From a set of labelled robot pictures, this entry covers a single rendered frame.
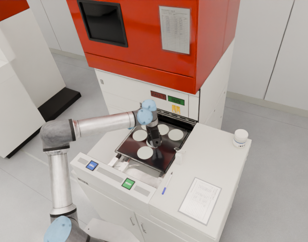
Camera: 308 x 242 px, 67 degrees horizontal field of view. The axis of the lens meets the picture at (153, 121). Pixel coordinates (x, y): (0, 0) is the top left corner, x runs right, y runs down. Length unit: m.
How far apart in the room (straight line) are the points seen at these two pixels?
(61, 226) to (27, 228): 1.56
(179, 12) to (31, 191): 2.28
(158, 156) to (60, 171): 0.60
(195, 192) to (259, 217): 1.16
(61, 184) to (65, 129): 0.28
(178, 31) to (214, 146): 0.67
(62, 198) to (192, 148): 0.74
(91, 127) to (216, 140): 0.77
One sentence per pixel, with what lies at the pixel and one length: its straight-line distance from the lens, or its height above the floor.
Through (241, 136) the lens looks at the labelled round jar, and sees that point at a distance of 1.36.
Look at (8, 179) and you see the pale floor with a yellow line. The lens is 3.03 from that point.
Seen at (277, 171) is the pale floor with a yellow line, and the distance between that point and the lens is 2.61.
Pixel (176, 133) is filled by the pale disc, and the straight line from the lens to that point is 1.55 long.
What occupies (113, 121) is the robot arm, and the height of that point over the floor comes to 1.36.
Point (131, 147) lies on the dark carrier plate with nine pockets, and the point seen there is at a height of 0.90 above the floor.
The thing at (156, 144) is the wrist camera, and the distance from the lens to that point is 1.30.
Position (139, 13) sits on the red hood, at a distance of 1.24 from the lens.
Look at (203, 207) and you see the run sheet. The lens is 1.20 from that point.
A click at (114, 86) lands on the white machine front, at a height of 1.06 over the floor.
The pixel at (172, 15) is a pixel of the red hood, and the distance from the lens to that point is 1.15.
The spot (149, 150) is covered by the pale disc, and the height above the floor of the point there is 0.90.
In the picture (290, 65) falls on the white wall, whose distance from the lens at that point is 2.87.
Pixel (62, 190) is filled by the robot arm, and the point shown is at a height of 1.16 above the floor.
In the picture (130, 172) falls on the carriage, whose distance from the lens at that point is 1.42.
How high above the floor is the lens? 2.06
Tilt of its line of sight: 45 degrees down
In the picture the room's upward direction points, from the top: 8 degrees counter-clockwise
